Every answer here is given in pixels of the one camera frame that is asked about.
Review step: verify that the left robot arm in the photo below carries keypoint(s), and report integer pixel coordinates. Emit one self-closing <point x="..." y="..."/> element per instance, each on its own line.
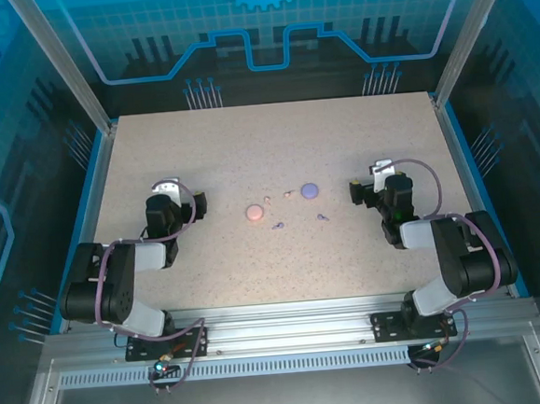
<point x="118" y="289"/>

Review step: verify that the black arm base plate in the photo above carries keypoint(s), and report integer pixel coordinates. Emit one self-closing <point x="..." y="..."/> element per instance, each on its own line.
<point x="141" y="350"/>
<point x="387" y="328"/>

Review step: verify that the blue table edge strip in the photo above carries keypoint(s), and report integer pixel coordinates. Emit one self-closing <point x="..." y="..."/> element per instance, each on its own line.
<point x="86" y="198"/>
<point x="471" y="167"/>

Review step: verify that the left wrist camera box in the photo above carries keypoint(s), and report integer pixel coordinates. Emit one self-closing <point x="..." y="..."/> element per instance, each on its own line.
<point x="168" y="190"/>

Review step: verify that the pink earbud charging case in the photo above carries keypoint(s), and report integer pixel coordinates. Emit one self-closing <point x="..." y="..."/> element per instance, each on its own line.
<point x="254" y="212"/>

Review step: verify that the aluminium side rail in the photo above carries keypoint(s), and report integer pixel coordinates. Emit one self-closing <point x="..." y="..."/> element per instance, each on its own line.
<point x="459" y="163"/>
<point x="98" y="192"/>

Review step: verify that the metal lower tray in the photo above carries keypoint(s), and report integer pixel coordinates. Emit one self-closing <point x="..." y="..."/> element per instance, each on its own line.
<point x="285" y="397"/>

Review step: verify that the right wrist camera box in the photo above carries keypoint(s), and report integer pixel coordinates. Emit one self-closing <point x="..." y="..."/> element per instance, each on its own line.
<point x="382" y="167"/>

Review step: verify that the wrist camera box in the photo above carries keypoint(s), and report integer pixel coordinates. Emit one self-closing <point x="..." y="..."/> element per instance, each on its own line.
<point x="382" y="167"/>
<point x="168" y="190"/>

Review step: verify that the aluminium frame post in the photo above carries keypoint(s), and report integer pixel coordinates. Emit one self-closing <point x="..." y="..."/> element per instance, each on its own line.
<point x="72" y="63"/>
<point x="465" y="32"/>

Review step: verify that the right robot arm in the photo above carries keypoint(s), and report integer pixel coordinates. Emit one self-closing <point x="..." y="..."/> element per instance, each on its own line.
<point x="480" y="260"/>

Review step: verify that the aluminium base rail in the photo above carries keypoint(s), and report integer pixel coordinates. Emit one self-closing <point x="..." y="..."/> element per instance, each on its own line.
<point x="284" y="322"/>

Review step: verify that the purple earbud charging case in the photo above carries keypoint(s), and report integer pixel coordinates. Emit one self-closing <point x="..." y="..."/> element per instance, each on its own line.
<point x="309" y="190"/>

